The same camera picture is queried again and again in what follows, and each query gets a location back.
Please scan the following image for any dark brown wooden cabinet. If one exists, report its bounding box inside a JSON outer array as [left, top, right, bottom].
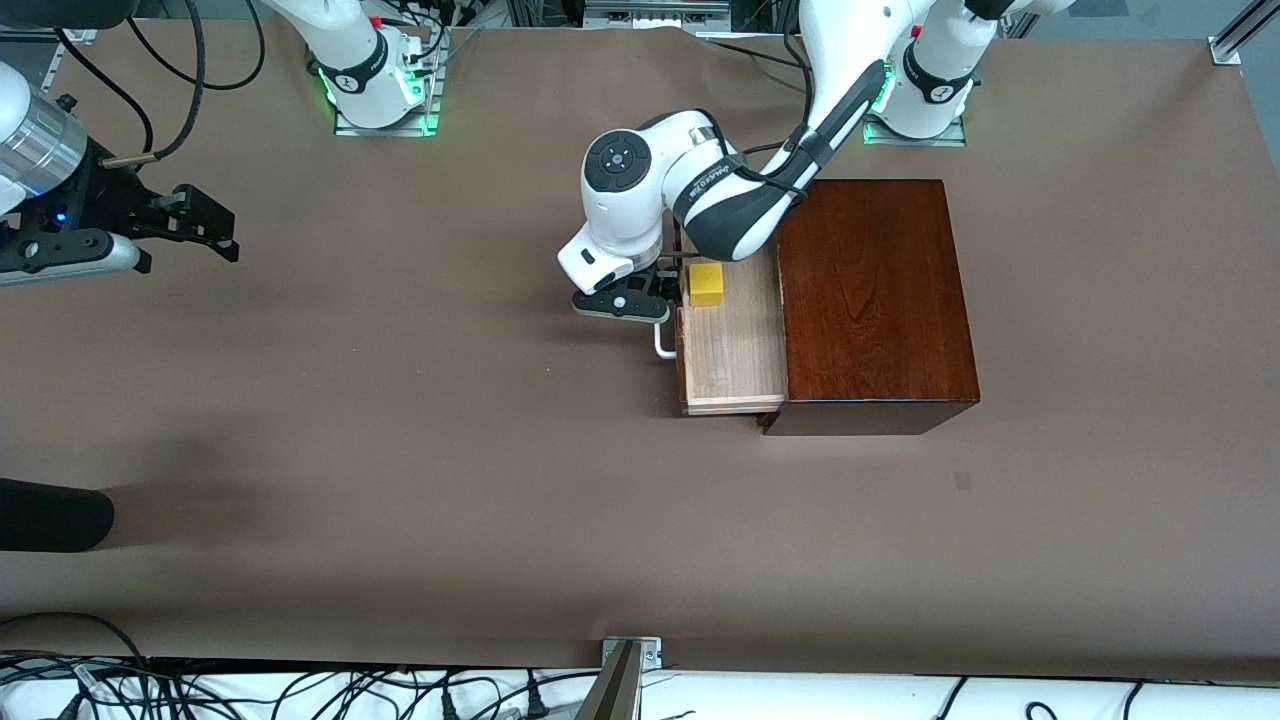
[[760, 178, 981, 437]]

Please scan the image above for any brown table cover sheet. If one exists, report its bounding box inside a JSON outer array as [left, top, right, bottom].
[[0, 18, 1280, 683]]

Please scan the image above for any light wooden drawer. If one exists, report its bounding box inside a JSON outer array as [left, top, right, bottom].
[[655, 240, 791, 417]]

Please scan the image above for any aluminium profile post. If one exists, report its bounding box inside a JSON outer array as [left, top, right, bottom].
[[1208, 0, 1280, 67]]

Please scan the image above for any dark metal strut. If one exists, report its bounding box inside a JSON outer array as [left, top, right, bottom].
[[575, 642, 643, 720]]

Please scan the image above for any black ribbed foam cylinder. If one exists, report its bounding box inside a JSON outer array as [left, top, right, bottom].
[[0, 478, 115, 553]]

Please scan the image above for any small metal corner bracket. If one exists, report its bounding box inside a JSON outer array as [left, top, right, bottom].
[[601, 635, 663, 671]]

